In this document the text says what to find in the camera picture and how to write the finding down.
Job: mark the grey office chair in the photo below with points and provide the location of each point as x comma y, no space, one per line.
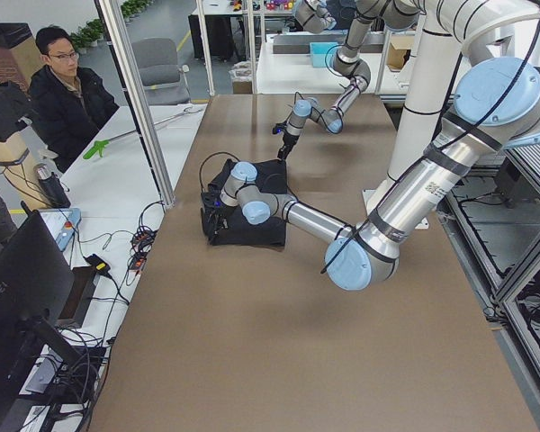
162,77

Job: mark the aluminium frame post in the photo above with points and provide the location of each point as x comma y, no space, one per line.
115,32

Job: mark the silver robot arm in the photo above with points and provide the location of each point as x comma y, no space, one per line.
496,106
345,62

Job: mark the green handled grabber tool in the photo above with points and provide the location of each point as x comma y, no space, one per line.
99,145

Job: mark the seated man black jacket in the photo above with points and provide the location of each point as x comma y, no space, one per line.
69,102

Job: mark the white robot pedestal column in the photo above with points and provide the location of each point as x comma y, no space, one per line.
456,36

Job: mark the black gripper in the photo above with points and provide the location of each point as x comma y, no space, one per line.
216,215
288,140

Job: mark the blue teach pendant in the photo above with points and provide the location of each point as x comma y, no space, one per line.
62,224

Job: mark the black printed t-shirt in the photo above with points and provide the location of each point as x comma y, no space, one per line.
252,224

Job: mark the black Huawei monitor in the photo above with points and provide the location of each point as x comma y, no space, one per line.
35,282

